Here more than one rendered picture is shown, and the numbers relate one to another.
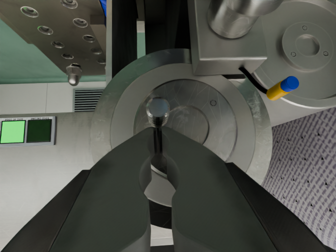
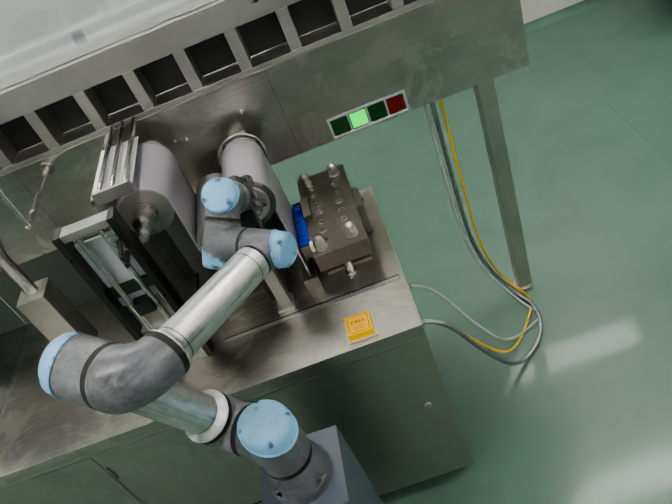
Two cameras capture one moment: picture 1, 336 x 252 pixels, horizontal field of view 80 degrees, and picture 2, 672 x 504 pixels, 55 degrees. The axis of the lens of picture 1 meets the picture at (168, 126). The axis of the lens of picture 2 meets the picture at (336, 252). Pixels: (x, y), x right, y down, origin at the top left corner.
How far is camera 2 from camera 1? 1.58 m
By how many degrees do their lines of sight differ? 30
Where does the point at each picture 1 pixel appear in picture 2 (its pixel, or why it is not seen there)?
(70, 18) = (323, 213)
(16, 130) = (356, 120)
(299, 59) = not seen: hidden behind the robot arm
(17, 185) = (341, 84)
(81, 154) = (304, 120)
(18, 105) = not seen: outside the picture
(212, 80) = not seen: hidden behind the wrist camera
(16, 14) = (348, 206)
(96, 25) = (307, 215)
